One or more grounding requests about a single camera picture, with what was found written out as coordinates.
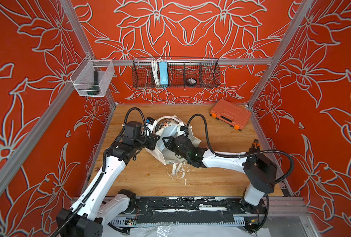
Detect white coiled cable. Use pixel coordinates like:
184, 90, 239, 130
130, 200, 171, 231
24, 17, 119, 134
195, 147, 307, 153
151, 59, 160, 87

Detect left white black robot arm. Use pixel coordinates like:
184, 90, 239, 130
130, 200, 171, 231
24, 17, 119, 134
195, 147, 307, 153
52, 132, 160, 237

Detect light blue power bank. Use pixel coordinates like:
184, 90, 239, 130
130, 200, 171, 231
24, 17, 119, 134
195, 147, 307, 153
158, 61, 169, 87

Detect white printed canvas tote bag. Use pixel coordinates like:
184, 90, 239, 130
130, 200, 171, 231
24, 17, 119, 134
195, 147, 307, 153
145, 115, 186, 175

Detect orange handled pliers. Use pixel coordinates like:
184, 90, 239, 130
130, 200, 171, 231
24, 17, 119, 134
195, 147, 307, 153
252, 139, 260, 150

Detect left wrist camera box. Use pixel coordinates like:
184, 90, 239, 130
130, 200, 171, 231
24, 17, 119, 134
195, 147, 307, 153
123, 121, 152, 139

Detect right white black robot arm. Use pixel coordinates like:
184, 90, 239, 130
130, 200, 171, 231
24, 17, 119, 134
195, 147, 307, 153
155, 114, 295, 233

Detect orange plastic tool case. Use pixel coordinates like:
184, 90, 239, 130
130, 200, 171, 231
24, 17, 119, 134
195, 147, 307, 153
210, 99, 251, 131

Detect dark green flashlight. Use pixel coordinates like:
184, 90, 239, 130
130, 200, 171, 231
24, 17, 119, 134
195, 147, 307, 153
87, 71, 100, 95

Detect clear plastic wall bin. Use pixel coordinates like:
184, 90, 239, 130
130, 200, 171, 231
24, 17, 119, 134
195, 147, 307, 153
70, 55, 115, 97

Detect black wire wall basket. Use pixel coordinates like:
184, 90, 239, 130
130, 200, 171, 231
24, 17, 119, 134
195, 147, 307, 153
132, 56, 221, 89

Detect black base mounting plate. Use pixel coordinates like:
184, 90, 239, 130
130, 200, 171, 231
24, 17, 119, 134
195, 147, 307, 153
111, 197, 266, 228

